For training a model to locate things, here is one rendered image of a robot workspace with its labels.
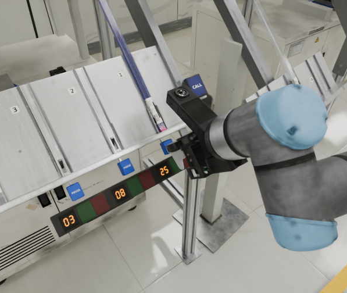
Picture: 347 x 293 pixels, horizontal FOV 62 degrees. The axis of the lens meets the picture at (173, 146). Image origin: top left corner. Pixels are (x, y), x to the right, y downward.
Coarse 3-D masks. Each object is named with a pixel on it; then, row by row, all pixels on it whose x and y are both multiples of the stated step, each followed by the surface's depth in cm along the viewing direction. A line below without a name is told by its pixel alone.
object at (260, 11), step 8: (256, 0) 68; (256, 8) 68; (264, 16) 68; (264, 24) 68; (272, 32) 68; (272, 40) 69; (280, 48) 69; (280, 56) 69; (288, 64) 69; (288, 72) 70
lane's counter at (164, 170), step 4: (164, 164) 65; (156, 168) 64; (160, 168) 65; (164, 168) 65; (168, 168) 65; (160, 172) 64; (164, 172) 65; (168, 172) 65; (160, 176) 64; (164, 176) 65; (168, 176) 65
